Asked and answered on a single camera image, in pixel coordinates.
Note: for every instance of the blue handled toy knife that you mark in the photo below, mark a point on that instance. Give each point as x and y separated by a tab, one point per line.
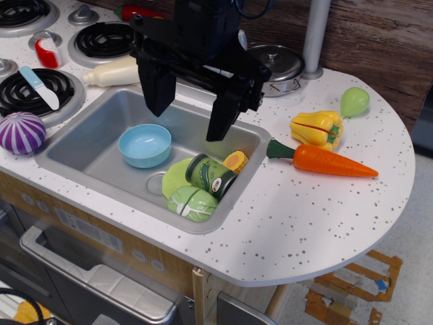
47	95

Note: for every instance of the rear black stove burner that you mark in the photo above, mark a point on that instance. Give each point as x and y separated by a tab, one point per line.
23	18

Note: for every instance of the middle black stove burner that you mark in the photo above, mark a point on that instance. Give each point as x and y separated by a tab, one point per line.
100	43

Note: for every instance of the small steel pot with lid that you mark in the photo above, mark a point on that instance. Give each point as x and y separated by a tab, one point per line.
286	67

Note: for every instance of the green toy pea can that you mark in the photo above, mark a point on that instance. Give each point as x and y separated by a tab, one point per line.
209	175

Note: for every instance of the grey stove knob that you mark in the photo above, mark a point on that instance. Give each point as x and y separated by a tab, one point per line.
83	16

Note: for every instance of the yellow toy corn piece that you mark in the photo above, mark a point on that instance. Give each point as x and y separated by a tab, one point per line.
236	161

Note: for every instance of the green toy pear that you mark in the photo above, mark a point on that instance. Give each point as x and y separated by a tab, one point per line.
354	101

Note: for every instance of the green toy cabbage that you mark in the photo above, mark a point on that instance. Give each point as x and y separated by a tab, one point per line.
192	203

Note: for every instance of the red white toy slice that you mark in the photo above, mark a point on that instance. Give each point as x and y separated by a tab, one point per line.
47	53

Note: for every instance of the purple striped toy onion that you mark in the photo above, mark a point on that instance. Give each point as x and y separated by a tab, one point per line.
22	132

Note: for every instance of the orange toy carrot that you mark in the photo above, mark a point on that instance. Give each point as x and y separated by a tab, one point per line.
312	159

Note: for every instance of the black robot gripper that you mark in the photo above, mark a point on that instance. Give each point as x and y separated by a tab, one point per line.
199	45

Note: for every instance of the light blue plastic bowl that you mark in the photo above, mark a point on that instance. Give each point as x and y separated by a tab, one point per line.
145	146

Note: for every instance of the yellow toy bell pepper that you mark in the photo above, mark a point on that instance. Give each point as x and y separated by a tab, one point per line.
321	129

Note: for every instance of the grey vertical pole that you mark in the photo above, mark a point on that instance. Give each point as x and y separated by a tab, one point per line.
313	40

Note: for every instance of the cream toy squeeze bottle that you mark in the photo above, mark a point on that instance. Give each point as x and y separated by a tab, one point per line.
122	71

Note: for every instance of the yellow object with black cable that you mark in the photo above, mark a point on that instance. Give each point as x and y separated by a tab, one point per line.
29	311

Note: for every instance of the black stove burner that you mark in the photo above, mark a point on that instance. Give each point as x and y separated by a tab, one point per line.
100	43
18	96
23	18

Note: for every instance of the grey toy sink basin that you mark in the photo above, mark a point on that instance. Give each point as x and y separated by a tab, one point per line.
85	150

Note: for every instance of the grey toy oven door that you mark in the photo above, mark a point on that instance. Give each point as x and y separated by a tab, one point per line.
95	289

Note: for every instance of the front black stove burner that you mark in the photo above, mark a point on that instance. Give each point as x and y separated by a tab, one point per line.
18	96

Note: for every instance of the red toy chili pepper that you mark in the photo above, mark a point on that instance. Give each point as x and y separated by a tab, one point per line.
127	11

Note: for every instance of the light green toy lettuce leaf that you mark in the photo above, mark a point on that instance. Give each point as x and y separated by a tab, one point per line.
174	178

